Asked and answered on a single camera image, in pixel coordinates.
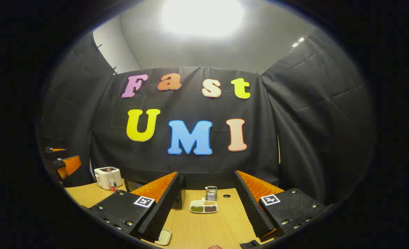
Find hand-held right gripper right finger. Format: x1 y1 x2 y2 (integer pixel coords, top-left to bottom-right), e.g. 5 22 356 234
235 170 327 242

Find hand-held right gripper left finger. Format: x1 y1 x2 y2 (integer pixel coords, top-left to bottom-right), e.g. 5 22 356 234
81 171 186 242

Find black electric oven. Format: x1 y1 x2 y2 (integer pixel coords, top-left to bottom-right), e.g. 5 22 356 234
124 177 186 210

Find small rectangular food tray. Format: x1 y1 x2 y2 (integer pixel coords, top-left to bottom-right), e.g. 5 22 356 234
154 228 172 246

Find white toaster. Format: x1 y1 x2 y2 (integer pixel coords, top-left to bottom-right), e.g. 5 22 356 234
94 167 123 190

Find white divided dish with beans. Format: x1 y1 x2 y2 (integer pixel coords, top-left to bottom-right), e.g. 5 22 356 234
190 198 219 213

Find clear plastic bottle red label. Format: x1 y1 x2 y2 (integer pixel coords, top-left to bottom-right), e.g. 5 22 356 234
107 168 118 192

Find black backdrop cloth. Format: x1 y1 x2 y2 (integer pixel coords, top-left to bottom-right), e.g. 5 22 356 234
39 29 376 208

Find large ceiling light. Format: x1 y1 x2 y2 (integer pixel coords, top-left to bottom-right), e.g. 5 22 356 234
161 0 245 37

